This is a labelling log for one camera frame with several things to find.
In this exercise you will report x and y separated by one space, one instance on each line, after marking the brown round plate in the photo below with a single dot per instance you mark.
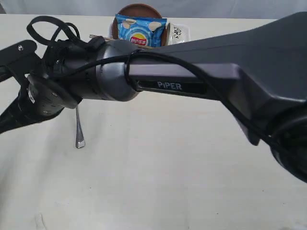
139 10

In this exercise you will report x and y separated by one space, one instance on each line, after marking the white patterned ceramic bowl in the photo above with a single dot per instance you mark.
177 33

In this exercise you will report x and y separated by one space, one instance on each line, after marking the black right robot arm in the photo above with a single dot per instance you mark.
259 75

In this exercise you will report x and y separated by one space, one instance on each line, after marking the silver fork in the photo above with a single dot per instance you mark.
80 141

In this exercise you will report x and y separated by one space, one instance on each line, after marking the white perforated plastic basket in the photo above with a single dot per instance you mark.
114 33

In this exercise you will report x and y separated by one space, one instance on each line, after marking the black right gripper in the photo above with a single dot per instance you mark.
61 79

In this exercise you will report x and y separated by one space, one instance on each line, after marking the blue chips bag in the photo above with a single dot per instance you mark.
144 31

